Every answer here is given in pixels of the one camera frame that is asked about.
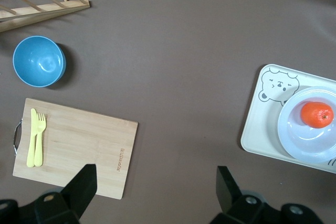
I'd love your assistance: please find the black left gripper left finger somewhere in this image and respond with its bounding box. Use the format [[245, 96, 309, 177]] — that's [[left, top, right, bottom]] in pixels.
[[34, 163, 98, 224]]

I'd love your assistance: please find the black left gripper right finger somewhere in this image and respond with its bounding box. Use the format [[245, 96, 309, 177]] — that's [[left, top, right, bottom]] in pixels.
[[209, 166, 281, 224]]

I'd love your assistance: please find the white round plate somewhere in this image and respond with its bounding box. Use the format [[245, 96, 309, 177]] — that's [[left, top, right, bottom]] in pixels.
[[277, 86, 336, 165]]

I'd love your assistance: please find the orange fruit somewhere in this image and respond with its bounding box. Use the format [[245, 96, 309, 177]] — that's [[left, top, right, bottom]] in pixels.
[[300, 101, 335, 129]]

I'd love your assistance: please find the wooden cutting board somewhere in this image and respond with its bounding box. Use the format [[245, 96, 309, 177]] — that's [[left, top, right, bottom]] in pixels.
[[12, 98, 139, 200]]

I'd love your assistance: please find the yellow plastic fork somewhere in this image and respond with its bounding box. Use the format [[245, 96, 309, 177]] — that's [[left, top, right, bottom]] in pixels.
[[34, 113, 48, 168]]

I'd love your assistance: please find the yellow plastic knife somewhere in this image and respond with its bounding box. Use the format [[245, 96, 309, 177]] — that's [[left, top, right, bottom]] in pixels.
[[26, 108, 38, 168]]

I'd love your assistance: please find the cream bear print tray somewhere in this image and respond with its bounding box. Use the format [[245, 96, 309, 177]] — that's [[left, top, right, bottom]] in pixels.
[[240, 63, 336, 175]]

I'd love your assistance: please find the blue bowl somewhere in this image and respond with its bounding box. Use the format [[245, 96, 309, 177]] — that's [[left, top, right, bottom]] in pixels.
[[13, 35, 67, 88]]

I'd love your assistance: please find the wooden peg dish rack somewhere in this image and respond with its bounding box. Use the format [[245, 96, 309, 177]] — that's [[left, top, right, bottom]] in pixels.
[[0, 0, 91, 34]]

